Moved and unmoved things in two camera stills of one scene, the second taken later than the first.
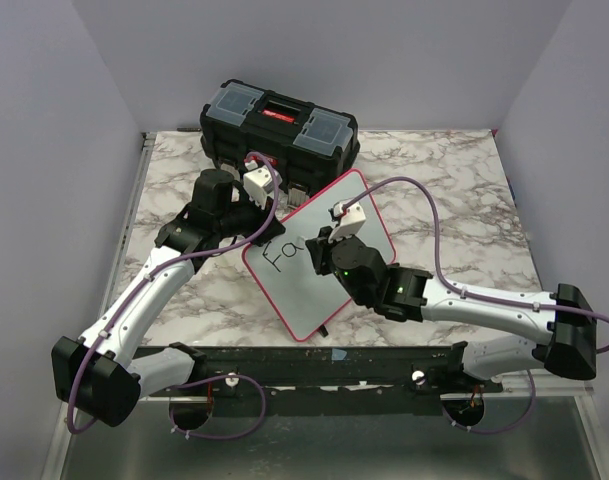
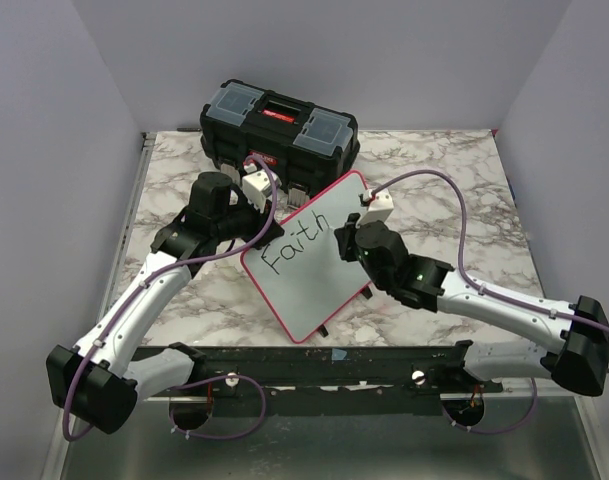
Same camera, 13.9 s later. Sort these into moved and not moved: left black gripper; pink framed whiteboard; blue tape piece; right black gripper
Moved: right black gripper
Not moved: blue tape piece; left black gripper; pink framed whiteboard
